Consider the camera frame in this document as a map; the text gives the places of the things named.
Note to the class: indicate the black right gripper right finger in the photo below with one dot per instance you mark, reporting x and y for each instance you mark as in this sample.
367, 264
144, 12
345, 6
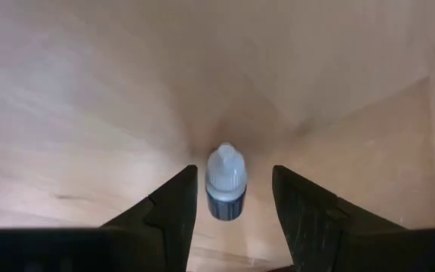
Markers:
353, 249

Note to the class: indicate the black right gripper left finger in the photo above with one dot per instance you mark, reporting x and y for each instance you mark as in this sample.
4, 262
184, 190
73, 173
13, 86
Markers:
108, 249

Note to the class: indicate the small white-capped dye bottle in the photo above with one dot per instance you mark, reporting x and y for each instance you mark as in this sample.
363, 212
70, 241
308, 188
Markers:
226, 181

